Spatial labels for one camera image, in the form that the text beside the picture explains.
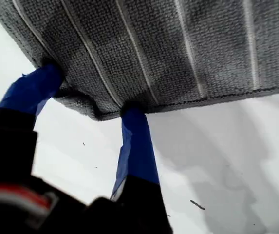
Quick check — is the small black debris piece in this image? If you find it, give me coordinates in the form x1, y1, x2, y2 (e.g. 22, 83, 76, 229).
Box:
189, 199, 206, 211

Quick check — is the grey striped towel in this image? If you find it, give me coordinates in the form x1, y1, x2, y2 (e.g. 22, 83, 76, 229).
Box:
0, 0, 279, 122

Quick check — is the red white servo wire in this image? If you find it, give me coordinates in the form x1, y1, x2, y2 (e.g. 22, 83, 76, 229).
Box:
0, 182, 57, 220

